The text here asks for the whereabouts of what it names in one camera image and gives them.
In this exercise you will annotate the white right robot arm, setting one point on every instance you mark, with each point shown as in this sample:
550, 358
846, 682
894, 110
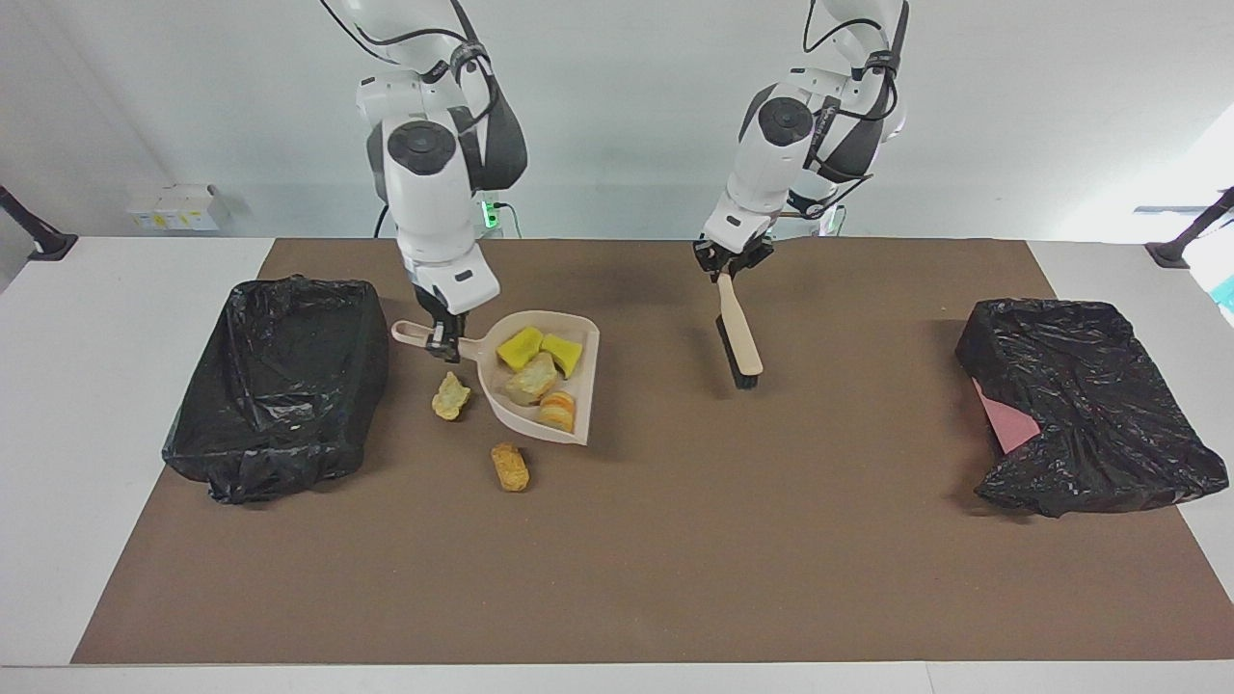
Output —
429, 193

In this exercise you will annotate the black trash bag bin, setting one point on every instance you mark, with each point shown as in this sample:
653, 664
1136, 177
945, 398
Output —
1109, 405
280, 386

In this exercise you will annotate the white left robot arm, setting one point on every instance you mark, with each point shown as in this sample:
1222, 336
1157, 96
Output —
771, 164

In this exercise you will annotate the yellow wedge sponge piece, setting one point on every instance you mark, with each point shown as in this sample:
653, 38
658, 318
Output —
519, 347

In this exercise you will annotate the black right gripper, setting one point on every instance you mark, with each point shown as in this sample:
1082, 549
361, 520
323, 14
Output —
439, 310

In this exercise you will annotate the brown table mat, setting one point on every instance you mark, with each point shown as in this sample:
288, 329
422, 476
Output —
617, 598

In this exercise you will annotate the brown cork-like chunk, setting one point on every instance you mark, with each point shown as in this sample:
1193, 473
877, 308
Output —
510, 467

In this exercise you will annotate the teal object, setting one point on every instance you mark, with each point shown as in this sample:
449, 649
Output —
1226, 294

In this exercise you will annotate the pink bin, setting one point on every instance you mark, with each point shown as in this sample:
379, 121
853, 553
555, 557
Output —
1007, 424

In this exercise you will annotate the black camera stand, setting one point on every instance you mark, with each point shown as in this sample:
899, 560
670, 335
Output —
1176, 251
43, 241

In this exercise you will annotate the green lit base connector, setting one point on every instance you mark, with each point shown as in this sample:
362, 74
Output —
490, 210

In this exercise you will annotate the white wall socket boxes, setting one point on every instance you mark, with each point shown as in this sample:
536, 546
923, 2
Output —
174, 207

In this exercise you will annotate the beige hand brush black bristles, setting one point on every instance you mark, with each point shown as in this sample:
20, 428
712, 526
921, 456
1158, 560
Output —
740, 337

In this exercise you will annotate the beige foam chunk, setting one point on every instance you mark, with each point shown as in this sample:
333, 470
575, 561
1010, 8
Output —
557, 413
532, 381
450, 397

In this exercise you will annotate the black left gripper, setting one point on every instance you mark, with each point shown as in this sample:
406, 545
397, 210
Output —
737, 258

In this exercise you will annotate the yellow rectangular sponge piece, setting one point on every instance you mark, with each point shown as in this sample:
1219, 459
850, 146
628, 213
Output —
563, 354

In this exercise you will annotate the beige plastic dustpan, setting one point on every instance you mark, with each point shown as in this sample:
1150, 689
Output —
477, 349

